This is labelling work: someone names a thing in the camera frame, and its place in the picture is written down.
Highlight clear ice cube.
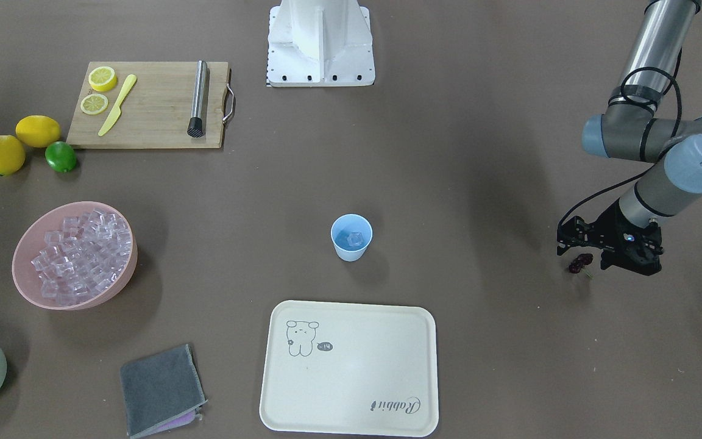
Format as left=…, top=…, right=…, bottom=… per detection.
left=347, top=231, right=364, bottom=248

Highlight light blue plastic cup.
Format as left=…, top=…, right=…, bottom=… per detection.
left=330, top=213, right=374, bottom=262

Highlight yellow plastic knife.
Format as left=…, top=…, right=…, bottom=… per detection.
left=97, top=73, right=138, bottom=137

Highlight wooden cutting board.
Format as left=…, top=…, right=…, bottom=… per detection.
left=66, top=61, right=234, bottom=149

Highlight pink bowl of ice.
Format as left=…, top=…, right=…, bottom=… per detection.
left=12, top=202, right=138, bottom=310

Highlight cream rabbit tray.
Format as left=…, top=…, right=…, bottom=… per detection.
left=259, top=300, right=439, bottom=437

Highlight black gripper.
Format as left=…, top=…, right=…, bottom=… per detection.
left=557, top=196, right=665, bottom=277

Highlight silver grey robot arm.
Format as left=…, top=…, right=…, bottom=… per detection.
left=555, top=1, right=702, bottom=276

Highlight steel muddler rod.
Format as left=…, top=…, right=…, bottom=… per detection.
left=186, top=59, right=210, bottom=138

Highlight yellow lemon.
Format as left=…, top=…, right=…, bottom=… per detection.
left=0, top=135, right=26, bottom=177
left=16, top=115, right=62, bottom=148

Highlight dark red cherries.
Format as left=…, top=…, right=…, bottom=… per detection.
left=567, top=253, right=594, bottom=279

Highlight green lime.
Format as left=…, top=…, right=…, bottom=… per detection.
left=44, top=141, right=78, bottom=173

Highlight lemon half slice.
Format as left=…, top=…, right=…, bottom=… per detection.
left=87, top=66, right=118, bottom=92

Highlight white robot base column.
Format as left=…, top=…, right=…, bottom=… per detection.
left=266, top=1, right=376, bottom=87

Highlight grey folded cloth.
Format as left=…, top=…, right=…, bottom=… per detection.
left=119, top=343, right=207, bottom=438

